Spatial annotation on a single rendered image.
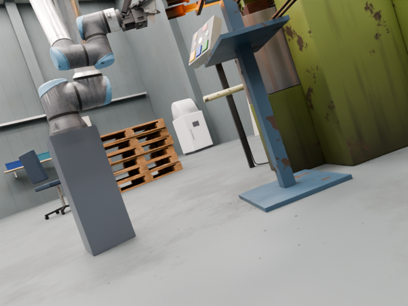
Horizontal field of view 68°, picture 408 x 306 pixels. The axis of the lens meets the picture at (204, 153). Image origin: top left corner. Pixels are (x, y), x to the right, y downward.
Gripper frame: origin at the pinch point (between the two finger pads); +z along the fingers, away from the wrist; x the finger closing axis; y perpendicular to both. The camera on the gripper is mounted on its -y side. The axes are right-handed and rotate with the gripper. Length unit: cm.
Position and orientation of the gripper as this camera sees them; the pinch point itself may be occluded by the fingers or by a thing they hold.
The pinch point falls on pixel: (160, 2)
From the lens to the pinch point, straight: 150.7
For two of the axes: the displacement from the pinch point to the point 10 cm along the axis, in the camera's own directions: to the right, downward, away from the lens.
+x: 1.8, -0.1, -9.8
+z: 9.3, -3.3, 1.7
